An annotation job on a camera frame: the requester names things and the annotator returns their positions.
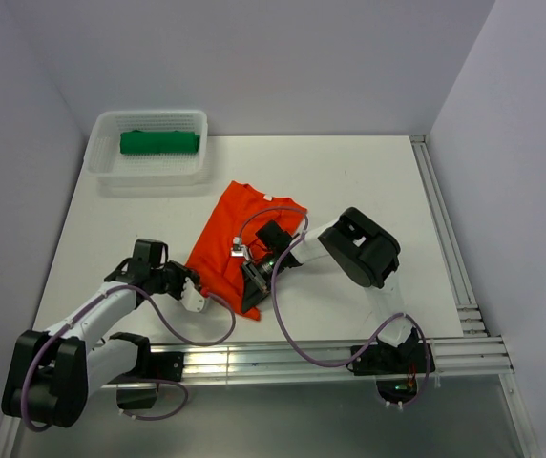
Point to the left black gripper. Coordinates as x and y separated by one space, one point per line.
183 272

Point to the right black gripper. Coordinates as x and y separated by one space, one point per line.
253 295

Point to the orange polo t shirt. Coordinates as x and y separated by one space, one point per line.
240 212

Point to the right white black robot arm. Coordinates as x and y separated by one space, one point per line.
366 252

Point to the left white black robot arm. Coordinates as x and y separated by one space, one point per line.
54 372

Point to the white perforated plastic basket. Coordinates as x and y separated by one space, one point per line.
179 174

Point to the rolled green t shirt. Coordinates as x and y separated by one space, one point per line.
139 143

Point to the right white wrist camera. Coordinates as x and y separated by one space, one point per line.
238 250

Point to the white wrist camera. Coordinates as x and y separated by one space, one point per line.
191 299
238 250

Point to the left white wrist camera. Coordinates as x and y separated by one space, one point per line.
191 299

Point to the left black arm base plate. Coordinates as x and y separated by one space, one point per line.
156 366

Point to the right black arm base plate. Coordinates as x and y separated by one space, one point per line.
387 362

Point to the right side aluminium rail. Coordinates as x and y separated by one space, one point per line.
469 311

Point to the front aluminium rail frame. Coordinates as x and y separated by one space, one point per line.
263 400

